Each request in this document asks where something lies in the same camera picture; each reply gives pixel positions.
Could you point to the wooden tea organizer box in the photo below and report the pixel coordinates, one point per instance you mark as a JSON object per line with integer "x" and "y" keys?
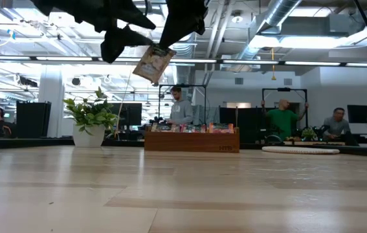
{"x": 189, "y": 142}

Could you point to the black frame stand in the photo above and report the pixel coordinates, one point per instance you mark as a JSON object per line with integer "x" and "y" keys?
{"x": 283, "y": 89}
{"x": 199, "y": 86}

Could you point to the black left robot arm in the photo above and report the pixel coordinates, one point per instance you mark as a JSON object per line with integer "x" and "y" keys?
{"x": 83, "y": 9}

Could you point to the black cabinet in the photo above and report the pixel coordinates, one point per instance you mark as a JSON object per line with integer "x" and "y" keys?
{"x": 34, "y": 119}

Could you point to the linear ceiling light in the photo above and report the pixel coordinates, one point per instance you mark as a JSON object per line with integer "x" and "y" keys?
{"x": 251, "y": 61}

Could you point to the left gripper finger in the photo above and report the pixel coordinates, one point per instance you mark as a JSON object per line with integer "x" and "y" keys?
{"x": 173, "y": 34}

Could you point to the green plant in white pot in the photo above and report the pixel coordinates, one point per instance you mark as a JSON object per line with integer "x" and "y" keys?
{"x": 89, "y": 116}

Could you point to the round woven placemat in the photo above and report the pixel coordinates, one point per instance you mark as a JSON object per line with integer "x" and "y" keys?
{"x": 299, "y": 150}

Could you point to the black wall monitor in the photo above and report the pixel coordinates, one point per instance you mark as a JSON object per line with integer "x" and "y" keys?
{"x": 359, "y": 114}

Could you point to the black partition screen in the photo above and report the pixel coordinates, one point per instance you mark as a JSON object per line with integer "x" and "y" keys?
{"x": 251, "y": 123}

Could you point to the silver ceiling air duct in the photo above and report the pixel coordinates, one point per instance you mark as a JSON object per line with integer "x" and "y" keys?
{"x": 183, "y": 51}

